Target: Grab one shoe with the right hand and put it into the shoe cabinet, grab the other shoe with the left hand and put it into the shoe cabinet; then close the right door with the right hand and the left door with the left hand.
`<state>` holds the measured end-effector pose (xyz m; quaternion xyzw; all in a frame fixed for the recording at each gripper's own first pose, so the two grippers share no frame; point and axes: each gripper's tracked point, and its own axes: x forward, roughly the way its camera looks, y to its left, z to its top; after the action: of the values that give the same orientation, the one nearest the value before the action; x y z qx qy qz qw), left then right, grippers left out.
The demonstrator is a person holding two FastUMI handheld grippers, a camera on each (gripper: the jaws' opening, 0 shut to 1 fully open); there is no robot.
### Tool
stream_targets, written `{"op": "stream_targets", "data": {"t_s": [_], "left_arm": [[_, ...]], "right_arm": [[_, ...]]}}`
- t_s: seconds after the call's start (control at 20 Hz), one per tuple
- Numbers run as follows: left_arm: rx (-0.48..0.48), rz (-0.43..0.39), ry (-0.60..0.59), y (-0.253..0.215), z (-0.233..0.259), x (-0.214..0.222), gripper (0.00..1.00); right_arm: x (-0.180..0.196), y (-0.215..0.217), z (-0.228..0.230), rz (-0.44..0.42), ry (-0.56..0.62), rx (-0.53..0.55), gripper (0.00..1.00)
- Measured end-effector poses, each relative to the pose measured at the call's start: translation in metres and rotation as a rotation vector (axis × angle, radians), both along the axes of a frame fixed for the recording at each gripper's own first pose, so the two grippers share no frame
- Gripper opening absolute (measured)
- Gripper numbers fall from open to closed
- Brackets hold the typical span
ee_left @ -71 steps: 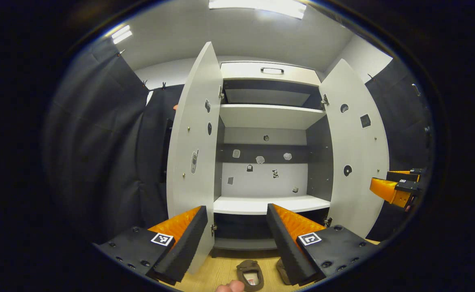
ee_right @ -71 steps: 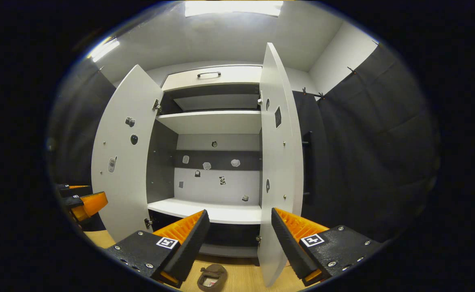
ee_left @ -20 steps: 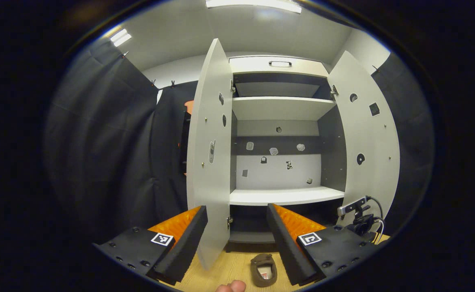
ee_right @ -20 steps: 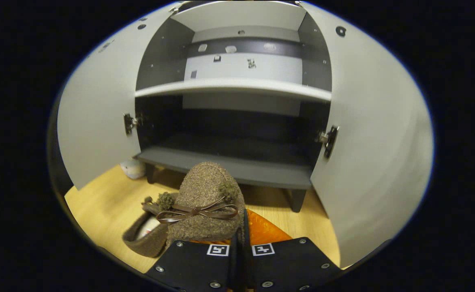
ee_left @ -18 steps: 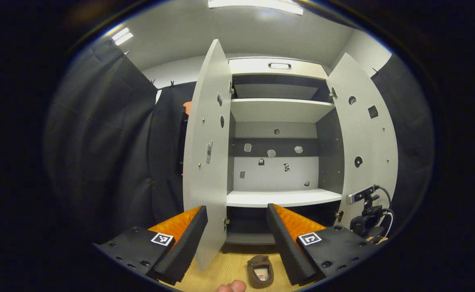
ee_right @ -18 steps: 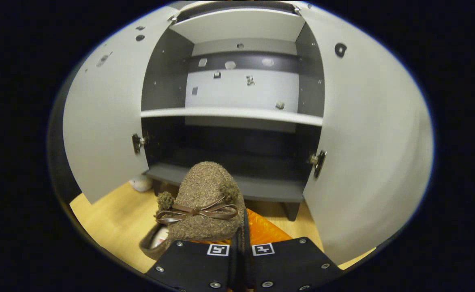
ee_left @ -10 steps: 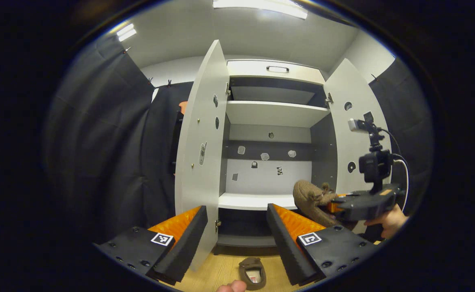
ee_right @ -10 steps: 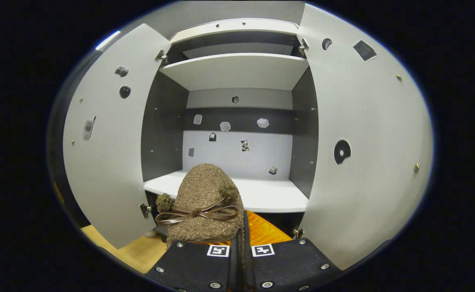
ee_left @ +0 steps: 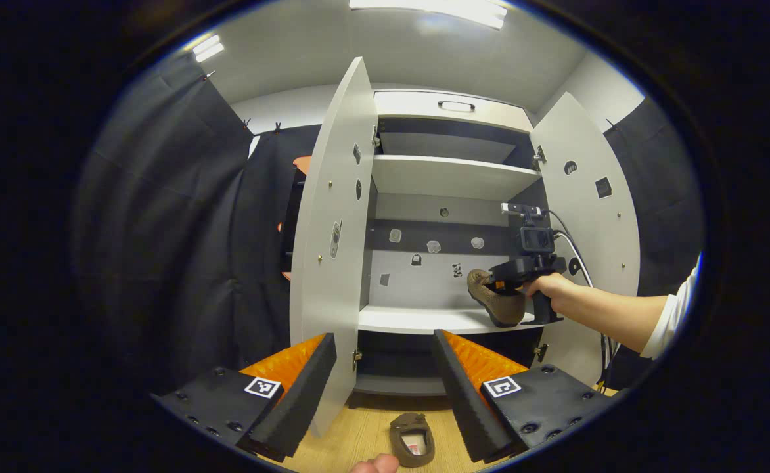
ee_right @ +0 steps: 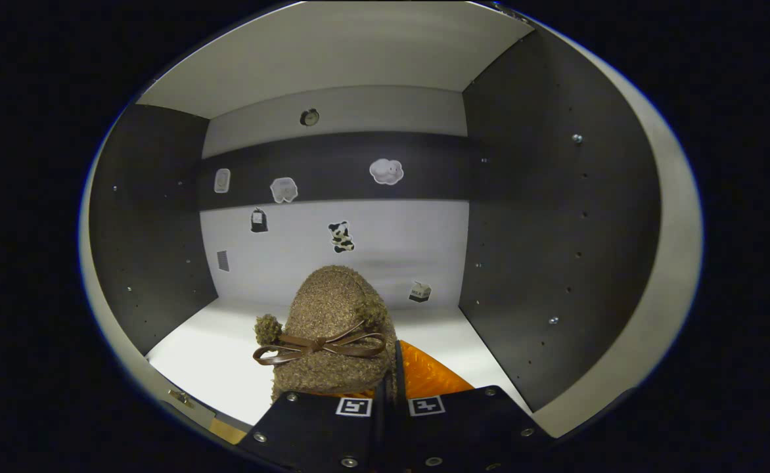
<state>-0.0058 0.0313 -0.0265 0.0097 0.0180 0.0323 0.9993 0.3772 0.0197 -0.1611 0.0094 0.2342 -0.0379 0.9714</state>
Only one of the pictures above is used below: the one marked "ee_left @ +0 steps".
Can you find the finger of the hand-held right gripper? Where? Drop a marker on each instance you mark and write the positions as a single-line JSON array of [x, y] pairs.
[[500, 272]]

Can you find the white cabinet door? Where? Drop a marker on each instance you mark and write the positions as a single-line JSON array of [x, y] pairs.
[[329, 315], [611, 263]]

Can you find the white cabinet drawer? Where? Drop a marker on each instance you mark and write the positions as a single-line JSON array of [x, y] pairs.
[[411, 105]]

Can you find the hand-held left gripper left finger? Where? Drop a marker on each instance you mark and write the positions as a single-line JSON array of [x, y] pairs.
[[303, 401]]

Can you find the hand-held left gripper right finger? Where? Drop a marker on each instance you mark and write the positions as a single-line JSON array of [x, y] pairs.
[[460, 401]]

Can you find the brown shoe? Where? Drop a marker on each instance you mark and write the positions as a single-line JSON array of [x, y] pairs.
[[500, 309], [408, 419]]

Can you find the white shoe cabinet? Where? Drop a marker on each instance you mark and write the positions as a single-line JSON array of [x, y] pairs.
[[451, 174]]

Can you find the large ceiling light panel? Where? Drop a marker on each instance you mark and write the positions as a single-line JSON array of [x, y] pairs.
[[437, 8]]

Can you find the black backdrop cloth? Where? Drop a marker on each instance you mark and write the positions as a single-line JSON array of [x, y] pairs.
[[181, 263], [667, 197]]

